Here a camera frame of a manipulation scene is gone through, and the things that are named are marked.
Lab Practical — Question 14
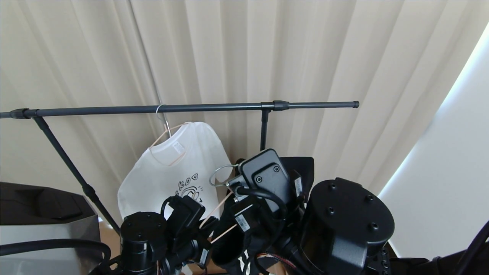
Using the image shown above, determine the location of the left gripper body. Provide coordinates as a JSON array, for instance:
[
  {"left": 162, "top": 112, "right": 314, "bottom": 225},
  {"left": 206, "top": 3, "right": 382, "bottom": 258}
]
[{"left": 164, "top": 239, "right": 210, "bottom": 275}]

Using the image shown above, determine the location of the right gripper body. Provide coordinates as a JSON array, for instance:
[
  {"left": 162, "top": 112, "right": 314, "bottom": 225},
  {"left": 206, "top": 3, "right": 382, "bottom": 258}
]
[{"left": 229, "top": 174, "right": 306, "bottom": 252}]

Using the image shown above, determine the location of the pink clothes hanger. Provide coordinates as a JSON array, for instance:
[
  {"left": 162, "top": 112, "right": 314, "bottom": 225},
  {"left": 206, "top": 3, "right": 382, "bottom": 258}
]
[
  {"left": 199, "top": 163, "right": 240, "bottom": 245},
  {"left": 148, "top": 104, "right": 189, "bottom": 167}
]

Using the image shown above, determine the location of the black garment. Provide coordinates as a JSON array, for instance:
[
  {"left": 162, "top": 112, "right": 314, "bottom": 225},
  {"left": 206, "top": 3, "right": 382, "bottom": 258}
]
[{"left": 210, "top": 157, "right": 316, "bottom": 275}]

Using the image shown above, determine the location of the white printed t-shirt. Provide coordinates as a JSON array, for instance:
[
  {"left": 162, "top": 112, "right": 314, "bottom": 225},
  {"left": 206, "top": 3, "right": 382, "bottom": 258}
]
[{"left": 117, "top": 121, "right": 234, "bottom": 222}]

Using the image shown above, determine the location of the black clothes rack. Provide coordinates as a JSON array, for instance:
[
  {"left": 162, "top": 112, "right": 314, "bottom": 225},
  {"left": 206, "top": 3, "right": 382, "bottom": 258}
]
[{"left": 0, "top": 100, "right": 359, "bottom": 235}]

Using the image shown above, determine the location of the beige curtain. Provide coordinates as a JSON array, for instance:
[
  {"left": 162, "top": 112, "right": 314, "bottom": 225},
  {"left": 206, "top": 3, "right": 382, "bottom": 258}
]
[{"left": 0, "top": 0, "right": 489, "bottom": 230}]

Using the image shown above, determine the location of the black cable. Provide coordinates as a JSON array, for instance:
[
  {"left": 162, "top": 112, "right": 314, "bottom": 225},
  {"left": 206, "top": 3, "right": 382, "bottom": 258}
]
[
  {"left": 236, "top": 186, "right": 289, "bottom": 230},
  {"left": 0, "top": 239, "right": 112, "bottom": 266}
]

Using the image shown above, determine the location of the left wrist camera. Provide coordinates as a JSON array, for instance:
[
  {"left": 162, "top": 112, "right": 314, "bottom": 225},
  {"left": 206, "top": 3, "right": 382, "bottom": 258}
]
[{"left": 160, "top": 196, "right": 206, "bottom": 239}]

